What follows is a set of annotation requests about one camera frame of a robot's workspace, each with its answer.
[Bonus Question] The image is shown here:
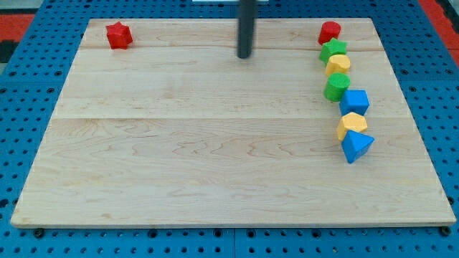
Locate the light wooden board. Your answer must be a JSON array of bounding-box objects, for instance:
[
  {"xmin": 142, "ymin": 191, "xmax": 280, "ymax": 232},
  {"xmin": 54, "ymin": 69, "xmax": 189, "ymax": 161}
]
[{"xmin": 11, "ymin": 18, "xmax": 456, "ymax": 229}]

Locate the green star block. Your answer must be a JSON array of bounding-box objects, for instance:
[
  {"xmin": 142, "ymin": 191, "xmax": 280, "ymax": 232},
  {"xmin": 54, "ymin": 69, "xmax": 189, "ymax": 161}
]
[{"xmin": 318, "ymin": 38, "xmax": 347, "ymax": 64}]

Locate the red star block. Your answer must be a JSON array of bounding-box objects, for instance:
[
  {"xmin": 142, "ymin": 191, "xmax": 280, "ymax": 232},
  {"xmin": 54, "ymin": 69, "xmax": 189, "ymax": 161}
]
[{"xmin": 105, "ymin": 21, "xmax": 133, "ymax": 49}]

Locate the green cylinder block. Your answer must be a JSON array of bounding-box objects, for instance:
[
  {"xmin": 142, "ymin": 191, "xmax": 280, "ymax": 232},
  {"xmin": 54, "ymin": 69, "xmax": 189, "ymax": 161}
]
[{"xmin": 323, "ymin": 72, "xmax": 351, "ymax": 102}]

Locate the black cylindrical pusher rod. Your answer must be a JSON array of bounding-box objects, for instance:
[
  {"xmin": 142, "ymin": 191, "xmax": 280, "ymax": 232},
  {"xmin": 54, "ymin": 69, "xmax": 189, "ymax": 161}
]
[{"xmin": 237, "ymin": 0, "xmax": 257, "ymax": 59}]

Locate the yellow hexagon block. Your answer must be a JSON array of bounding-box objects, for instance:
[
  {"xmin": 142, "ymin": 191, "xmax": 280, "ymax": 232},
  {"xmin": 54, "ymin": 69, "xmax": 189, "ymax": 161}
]
[{"xmin": 336, "ymin": 112, "xmax": 368, "ymax": 141}]

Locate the blue triangular prism block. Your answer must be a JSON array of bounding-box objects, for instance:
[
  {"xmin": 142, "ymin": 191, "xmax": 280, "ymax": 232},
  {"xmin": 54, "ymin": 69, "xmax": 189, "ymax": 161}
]
[{"xmin": 341, "ymin": 130, "xmax": 375, "ymax": 163}]

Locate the yellow heart block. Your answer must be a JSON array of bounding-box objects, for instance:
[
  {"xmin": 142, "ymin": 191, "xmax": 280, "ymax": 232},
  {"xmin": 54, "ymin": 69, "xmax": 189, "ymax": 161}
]
[{"xmin": 325, "ymin": 54, "xmax": 351, "ymax": 76}]

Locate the blue cube block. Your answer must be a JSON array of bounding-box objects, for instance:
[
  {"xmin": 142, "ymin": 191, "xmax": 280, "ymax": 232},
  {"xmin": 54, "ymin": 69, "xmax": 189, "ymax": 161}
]
[{"xmin": 339, "ymin": 90, "xmax": 369, "ymax": 115}]

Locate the red cylinder block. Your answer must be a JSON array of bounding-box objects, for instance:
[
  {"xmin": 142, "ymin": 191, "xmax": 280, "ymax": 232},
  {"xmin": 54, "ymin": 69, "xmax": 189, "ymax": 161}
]
[{"xmin": 318, "ymin": 21, "xmax": 341, "ymax": 45}]

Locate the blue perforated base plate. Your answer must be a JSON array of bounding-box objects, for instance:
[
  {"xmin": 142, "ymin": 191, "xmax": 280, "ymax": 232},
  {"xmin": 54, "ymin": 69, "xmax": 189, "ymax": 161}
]
[{"xmin": 1, "ymin": 0, "xmax": 458, "ymax": 257}]

